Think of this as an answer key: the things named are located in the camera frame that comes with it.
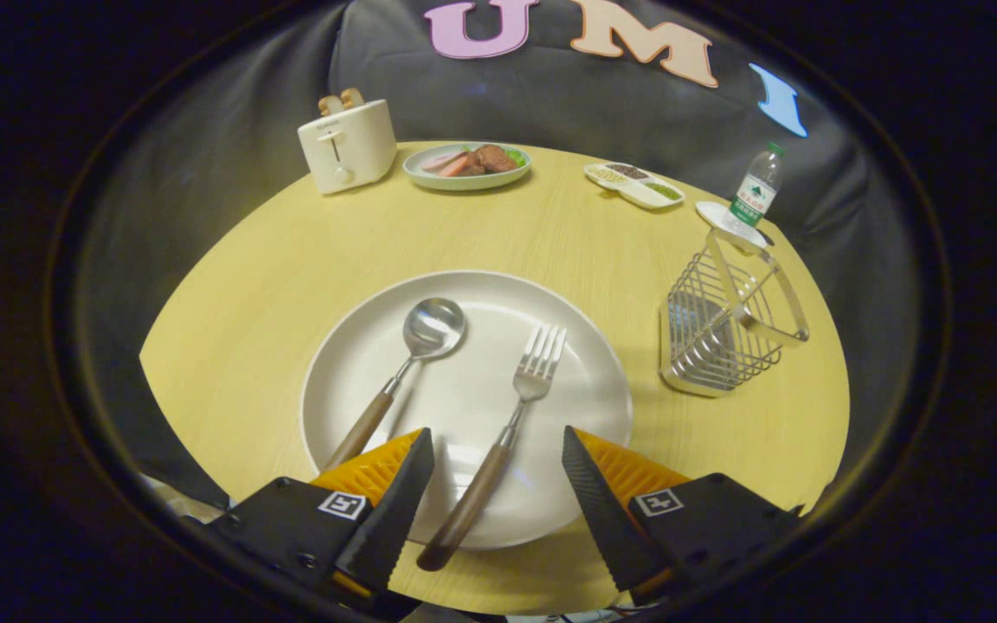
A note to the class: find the brown meat slice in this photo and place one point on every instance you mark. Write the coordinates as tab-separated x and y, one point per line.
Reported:
494	158

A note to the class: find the pink ham slice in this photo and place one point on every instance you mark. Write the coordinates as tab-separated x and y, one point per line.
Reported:
447	162

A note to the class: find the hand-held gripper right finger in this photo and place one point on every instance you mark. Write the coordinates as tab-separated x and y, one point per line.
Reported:
598	510

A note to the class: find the green lettuce leaf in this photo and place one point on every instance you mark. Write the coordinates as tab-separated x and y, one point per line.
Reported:
516	158

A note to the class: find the white divided snack dish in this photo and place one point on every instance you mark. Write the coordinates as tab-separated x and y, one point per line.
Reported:
637	192

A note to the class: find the clear plastic water bottle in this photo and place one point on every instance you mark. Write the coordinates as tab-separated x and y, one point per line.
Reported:
754	195

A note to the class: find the pale green food plate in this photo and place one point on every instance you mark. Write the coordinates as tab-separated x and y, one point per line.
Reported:
464	181

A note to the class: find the white square coaster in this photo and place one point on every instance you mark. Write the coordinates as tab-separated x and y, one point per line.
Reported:
710	214

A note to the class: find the large white plate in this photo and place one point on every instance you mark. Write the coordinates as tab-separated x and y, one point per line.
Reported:
464	407

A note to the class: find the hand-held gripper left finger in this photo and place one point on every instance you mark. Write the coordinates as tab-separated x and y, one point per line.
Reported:
395	519

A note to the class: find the white toaster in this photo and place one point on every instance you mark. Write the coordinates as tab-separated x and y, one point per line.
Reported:
360	147

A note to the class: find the toast slice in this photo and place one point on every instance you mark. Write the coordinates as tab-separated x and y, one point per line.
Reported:
352	97
331	105

